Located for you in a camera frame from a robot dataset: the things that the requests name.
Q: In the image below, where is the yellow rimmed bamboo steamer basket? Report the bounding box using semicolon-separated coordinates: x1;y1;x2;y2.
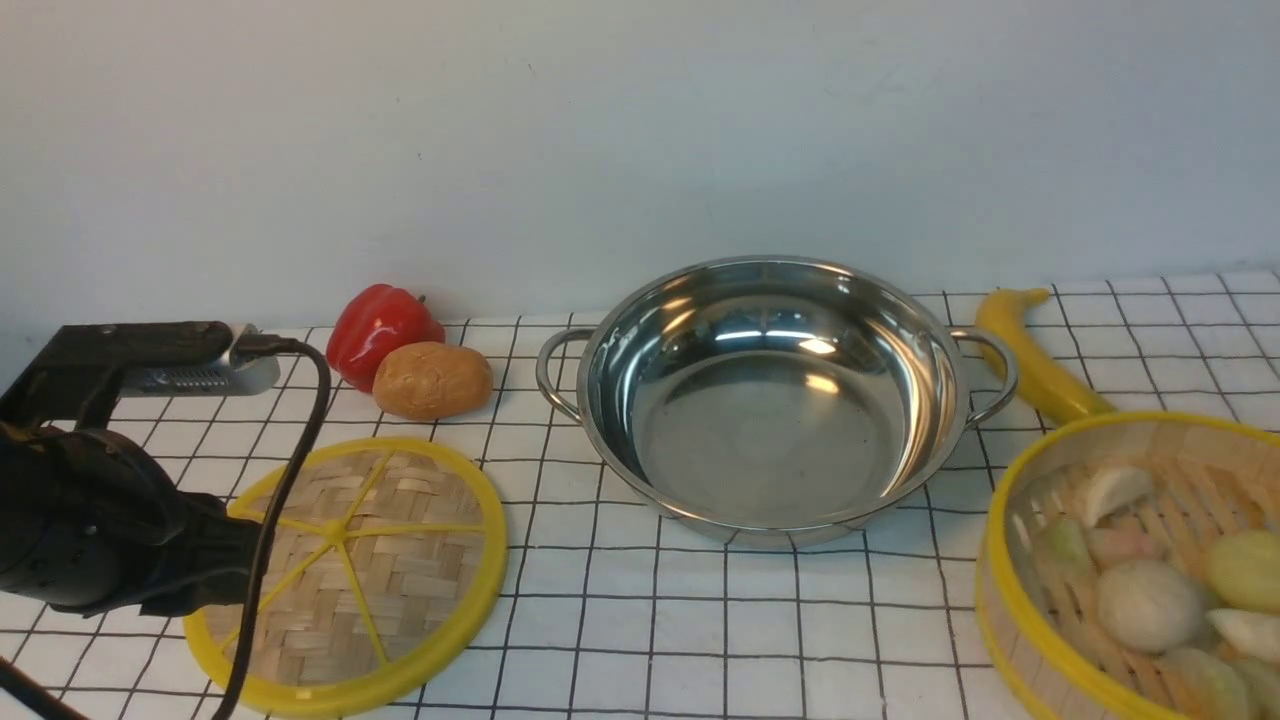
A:
975;413;1279;719

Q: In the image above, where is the yellow-green round bun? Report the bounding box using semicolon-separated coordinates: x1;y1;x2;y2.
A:
1204;530;1279;615

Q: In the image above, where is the stainless steel pot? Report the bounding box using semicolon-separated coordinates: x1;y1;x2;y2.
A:
535;255;1019;550

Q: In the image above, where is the pale green dumpling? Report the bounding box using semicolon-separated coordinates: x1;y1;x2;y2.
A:
1030;515;1097;589

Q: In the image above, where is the white round bun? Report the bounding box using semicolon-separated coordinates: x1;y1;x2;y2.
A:
1094;559;1207;655

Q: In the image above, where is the yellow banana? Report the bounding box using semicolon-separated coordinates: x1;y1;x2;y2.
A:
974;288;1117;427

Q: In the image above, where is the white dumpling top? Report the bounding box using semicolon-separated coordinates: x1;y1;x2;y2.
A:
1075;465;1155;528

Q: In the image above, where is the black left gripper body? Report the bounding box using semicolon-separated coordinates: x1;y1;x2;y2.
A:
1;423;262;618

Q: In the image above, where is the red bell pepper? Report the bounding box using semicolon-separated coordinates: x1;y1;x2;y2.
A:
325;284;445;395

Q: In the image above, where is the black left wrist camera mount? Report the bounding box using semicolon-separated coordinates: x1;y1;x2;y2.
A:
3;322;282;429

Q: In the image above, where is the brown potato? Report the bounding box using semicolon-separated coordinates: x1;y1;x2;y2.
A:
372;342;494;421

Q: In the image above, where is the white dumpling lower right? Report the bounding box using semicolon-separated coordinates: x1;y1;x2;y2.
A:
1206;609;1279;664

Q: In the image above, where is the pink dumpling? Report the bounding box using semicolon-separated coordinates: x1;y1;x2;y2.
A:
1085;528;1169;570

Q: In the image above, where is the white checkered tablecloth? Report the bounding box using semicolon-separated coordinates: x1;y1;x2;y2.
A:
0;270;1280;720

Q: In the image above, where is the yellow rimmed bamboo steamer lid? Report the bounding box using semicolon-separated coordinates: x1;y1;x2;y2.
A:
239;437;508;719

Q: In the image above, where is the white dumpling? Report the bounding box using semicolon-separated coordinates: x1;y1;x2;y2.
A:
1206;609;1279;664
1075;465;1155;528

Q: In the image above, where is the black camera cable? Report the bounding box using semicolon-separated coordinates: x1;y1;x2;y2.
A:
210;334;333;720

